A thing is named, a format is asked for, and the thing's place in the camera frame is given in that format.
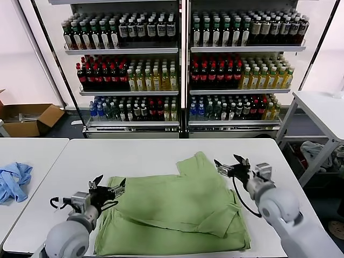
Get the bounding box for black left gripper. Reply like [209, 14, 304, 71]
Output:
[87, 174, 127, 211]

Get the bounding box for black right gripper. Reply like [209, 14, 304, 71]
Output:
[213, 153, 255, 187]

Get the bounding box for light green t-shirt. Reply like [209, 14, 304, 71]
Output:
[94, 151, 253, 256]

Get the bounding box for dark storage bin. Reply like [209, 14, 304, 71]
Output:
[282, 141, 344, 175]

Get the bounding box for red cloth in bin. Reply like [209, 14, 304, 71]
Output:
[294, 152, 307, 167]

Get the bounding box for grey cloth pile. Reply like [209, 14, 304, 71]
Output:
[299, 141, 333, 173]

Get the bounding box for yellow juice bottle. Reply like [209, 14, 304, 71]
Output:
[284, 67, 294, 89]
[152, 68, 162, 91]
[241, 67, 251, 90]
[169, 68, 178, 91]
[250, 67, 260, 90]
[276, 67, 285, 90]
[267, 67, 277, 90]
[259, 67, 268, 90]
[135, 69, 145, 92]
[144, 68, 153, 92]
[161, 68, 170, 91]
[127, 69, 137, 92]

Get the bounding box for crumpled light blue cloth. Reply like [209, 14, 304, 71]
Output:
[0, 161, 34, 205]

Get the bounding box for open cardboard box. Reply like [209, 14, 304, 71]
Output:
[0, 88, 66, 138]

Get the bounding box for white side table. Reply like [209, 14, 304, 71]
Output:
[275, 90, 344, 189]

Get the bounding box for olive cloth in bin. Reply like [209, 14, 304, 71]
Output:
[332, 145, 344, 168]

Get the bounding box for metal rods in box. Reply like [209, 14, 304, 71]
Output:
[5, 113, 38, 124]

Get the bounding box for grey beverage shelf unit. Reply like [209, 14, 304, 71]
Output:
[186, 0, 307, 139]
[48, 0, 186, 140]

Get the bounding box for tan round floor disc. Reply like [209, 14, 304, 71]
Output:
[328, 220, 344, 239]

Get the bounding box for green-capped brown tea bottle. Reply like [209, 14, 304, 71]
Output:
[109, 20, 119, 50]
[81, 21, 91, 51]
[241, 18, 250, 47]
[99, 20, 110, 50]
[211, 18, 221, 48]
[191, 18, 201, 48]
[221, 18, 231, 48]
[90, 20, 101, 51]
[231, 18, 241, 48]
[62, 23, 73, 51]
[201, 18, 211, 48]
[71, 21, 82, 51]

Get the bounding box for white-capped dark labelled bottle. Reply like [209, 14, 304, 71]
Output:
[250, 17, 261, 45]
[299, 15, 310, 45]
[146, 18, 156, 43]
[290, 16, 300, 45]
[127, 18, 137, 43]
[166, 17, 176, 43]
[156, 17, 167, 43]
[260, 17, 271, 45]
[135, 18, 146, 43]
[119, 18, 128, 43]
[280, 16, 291, 45]
[270, 16, 281, 45]

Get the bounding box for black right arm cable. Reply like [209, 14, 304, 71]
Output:
[232, 176, 263, 218]

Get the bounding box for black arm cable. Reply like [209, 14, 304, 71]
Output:
[232, 176, 263, 218]
[49, 197, 72, 213]

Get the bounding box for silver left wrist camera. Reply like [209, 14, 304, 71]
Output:
[70, 191, 91, 213]

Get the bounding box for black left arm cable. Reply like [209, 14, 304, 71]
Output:
[49, 197, 72, 213]

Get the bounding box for black frame pole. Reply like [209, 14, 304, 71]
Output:
[30, 0, 89, 139]
[297, 0, 341, 91]

